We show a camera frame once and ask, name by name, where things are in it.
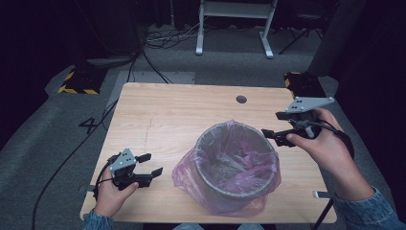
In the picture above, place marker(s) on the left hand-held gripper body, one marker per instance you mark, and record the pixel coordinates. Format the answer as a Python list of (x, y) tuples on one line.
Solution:
[(124, 163)]

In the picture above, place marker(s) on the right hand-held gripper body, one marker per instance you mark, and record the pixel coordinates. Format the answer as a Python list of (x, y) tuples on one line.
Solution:
[(303, 105)]

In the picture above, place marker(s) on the pink plastic garbage bag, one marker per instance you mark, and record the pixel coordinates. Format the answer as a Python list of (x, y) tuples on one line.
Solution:
[(185, 179)]

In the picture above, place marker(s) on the green plastic waste bin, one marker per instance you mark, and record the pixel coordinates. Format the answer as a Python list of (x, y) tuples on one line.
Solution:
[(199, 166)]

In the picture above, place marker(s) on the person's left hand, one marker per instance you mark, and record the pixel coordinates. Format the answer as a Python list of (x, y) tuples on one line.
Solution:
[(110, 198)]

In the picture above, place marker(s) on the person's right hand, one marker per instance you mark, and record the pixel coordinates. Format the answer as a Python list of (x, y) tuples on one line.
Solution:
[(328, 150)]

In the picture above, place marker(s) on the black yellow striped stand base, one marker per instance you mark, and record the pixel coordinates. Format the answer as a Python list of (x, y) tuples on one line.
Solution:
[(81, 83), (306, 86)]

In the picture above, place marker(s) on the person's left leg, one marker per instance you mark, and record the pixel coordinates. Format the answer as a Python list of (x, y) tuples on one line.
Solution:
[(188, 227)]

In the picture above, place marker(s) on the person's leg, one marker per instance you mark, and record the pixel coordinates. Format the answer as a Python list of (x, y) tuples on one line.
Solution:
[(250, 227), (188, 227)]

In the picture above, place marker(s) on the black tripod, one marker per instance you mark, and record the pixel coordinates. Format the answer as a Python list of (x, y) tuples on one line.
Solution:
[(300, 36)]

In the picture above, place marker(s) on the black rod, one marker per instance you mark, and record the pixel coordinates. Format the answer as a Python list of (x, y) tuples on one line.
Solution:
[(322, 214)]

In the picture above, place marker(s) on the person's right leg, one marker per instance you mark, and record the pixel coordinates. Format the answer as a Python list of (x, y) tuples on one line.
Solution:
[(250, 227)]

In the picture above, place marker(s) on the dark curtain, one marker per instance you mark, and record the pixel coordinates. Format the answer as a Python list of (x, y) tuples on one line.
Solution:
[(178, 12)]

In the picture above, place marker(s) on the grey metal bracket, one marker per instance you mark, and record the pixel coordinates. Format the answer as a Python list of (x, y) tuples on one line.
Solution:
[(322, 194), (86, 189)]

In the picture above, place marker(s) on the grey padded post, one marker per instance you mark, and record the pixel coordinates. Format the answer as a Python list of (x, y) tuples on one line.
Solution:
[(335, 38)]

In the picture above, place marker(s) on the white metal desk frame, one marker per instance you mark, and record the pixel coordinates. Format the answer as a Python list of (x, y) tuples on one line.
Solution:
[(236, 9)]

